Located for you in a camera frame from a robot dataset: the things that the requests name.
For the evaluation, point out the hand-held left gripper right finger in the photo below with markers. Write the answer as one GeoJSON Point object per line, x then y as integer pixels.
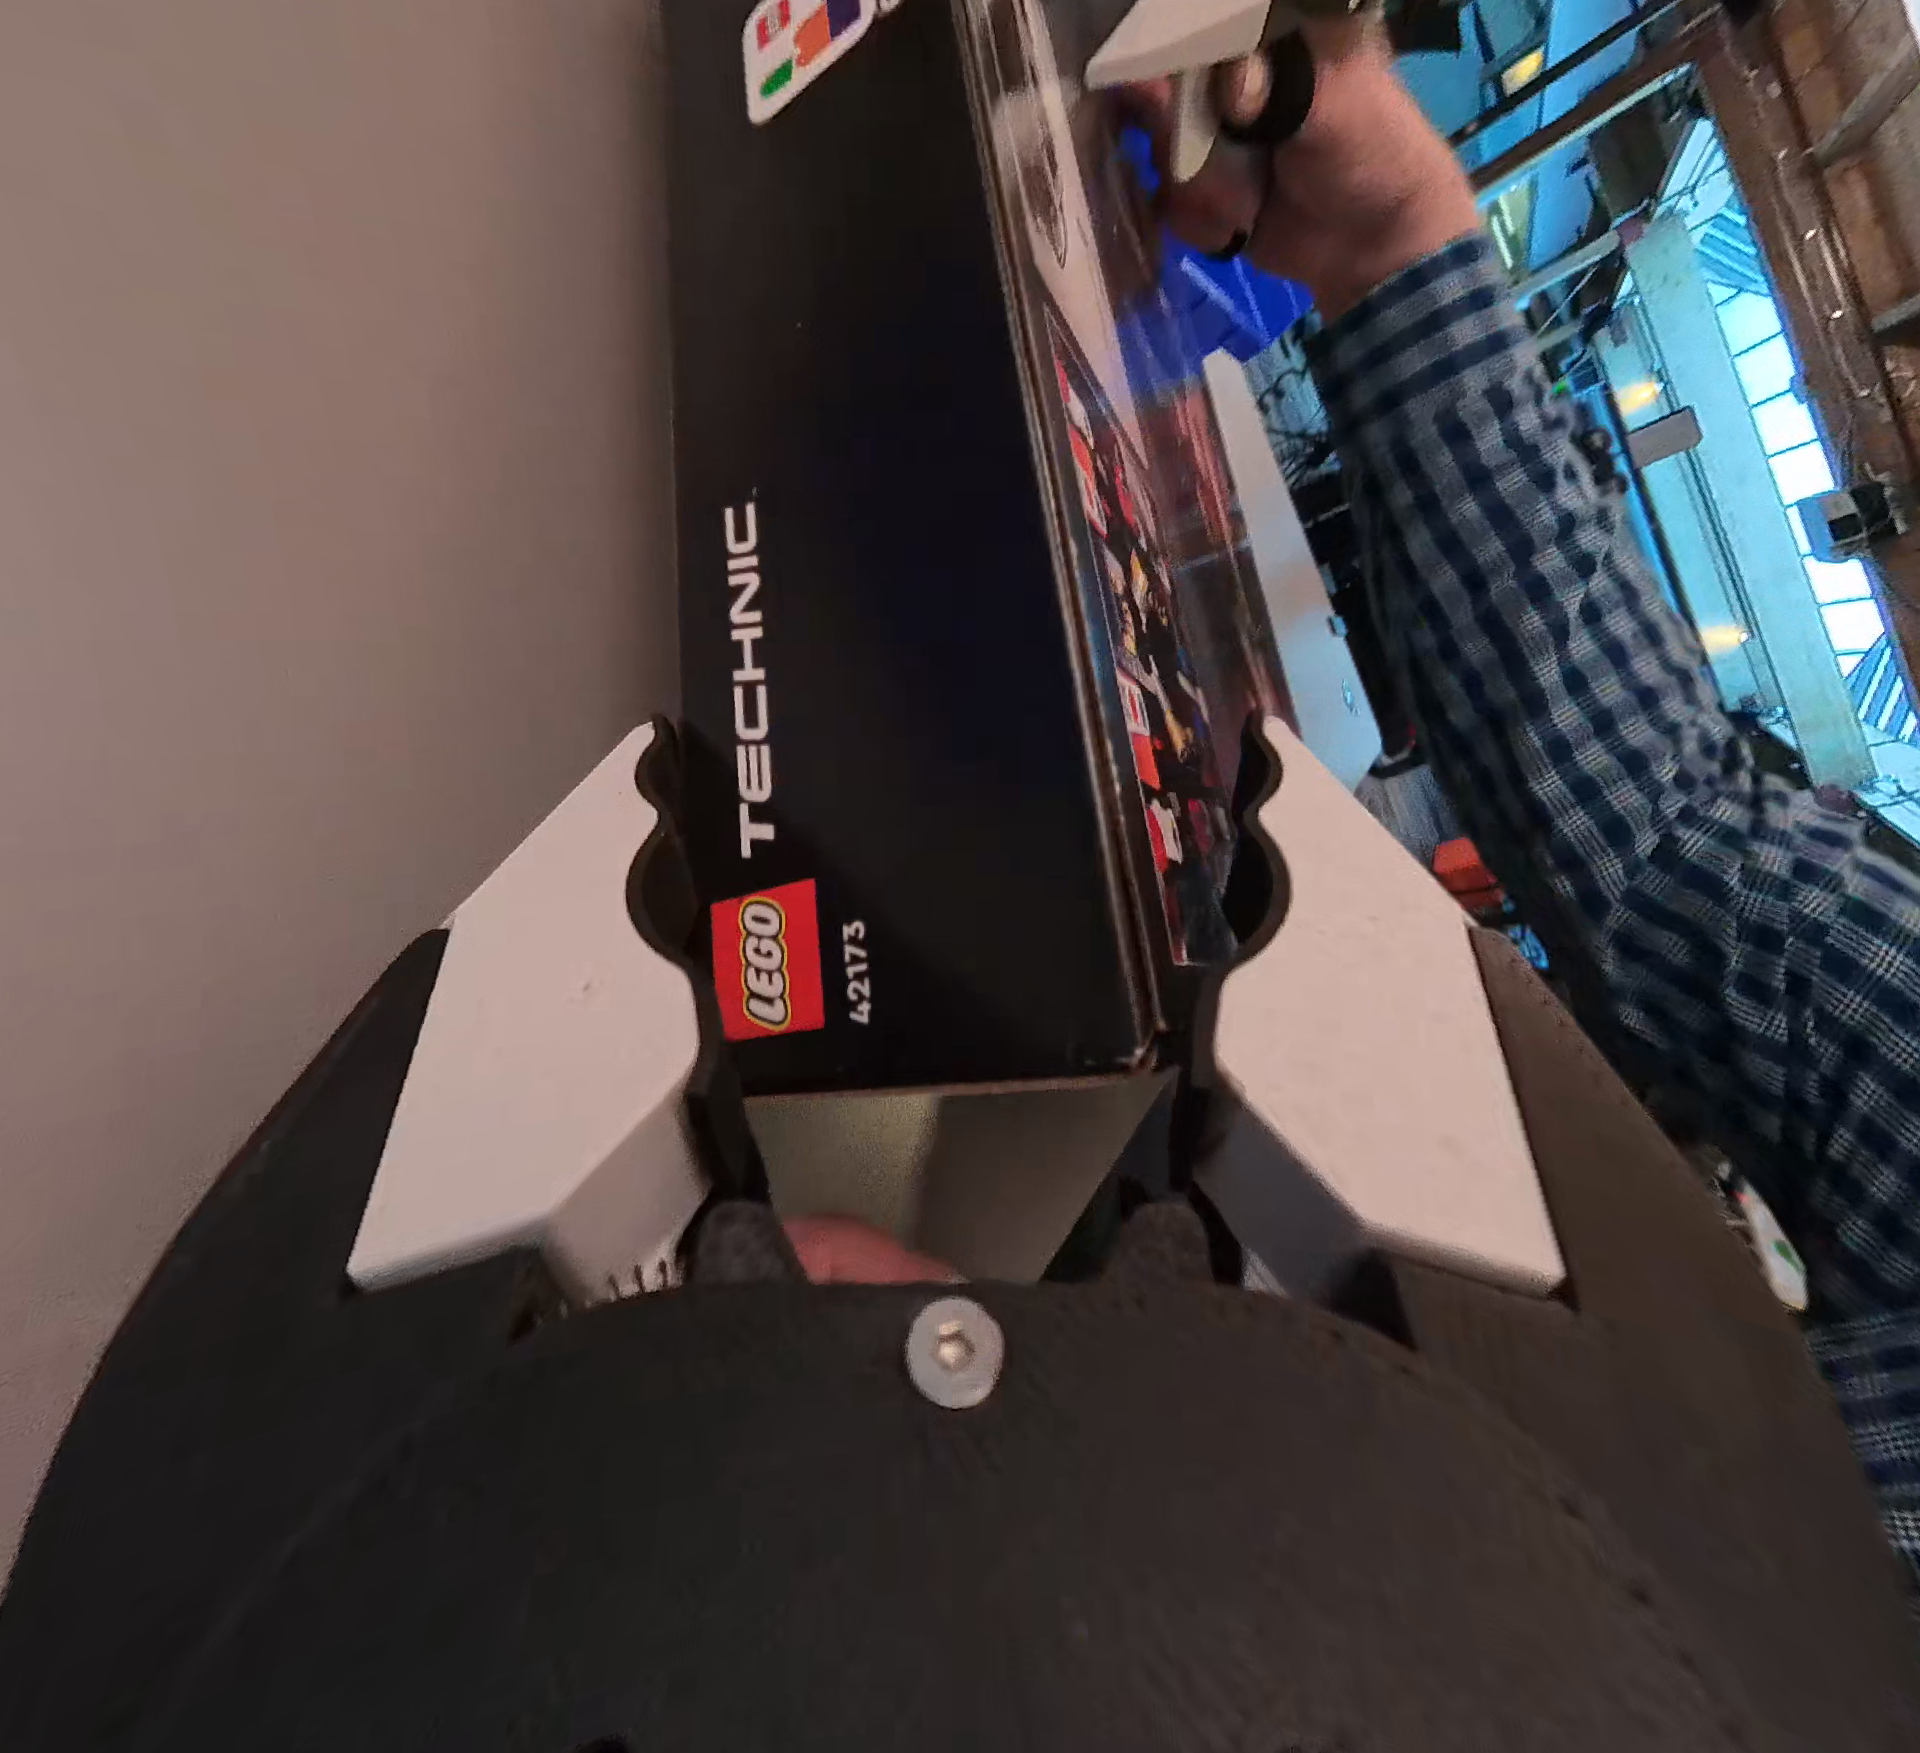
{"type": "Point", "coordinates": [1368, 1079]}

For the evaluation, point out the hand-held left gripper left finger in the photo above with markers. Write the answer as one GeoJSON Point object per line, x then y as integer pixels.
{"type": "Point", "coordinates": [555, 1033]}

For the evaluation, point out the person's left hand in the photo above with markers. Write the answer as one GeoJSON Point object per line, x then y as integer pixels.
{"type": "Point", "coordinates": [854, 1251]}

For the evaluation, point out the person's right hand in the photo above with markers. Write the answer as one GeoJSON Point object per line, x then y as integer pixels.
{"type": "Point", "coordinates": [1380, 194]}

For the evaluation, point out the wooden wall shelf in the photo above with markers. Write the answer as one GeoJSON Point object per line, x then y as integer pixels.
{"type": "Point", "coordinates": [1830, 103]}

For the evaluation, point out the plaid shirt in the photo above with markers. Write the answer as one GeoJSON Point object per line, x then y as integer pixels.
{"type": "Point", "coordinates": [1875, 1423]}

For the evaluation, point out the person's right forearm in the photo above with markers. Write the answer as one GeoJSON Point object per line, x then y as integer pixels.
{"type": "Point", "coordinates": [1532, 612]}

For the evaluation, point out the black lego set box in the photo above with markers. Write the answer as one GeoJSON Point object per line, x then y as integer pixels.
{"type": "Point", "coordinates": [871, 585]}

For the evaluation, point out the white power strip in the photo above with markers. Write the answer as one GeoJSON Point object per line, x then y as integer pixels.
{"type": "Point", "coordinates": [1770, 1245]}

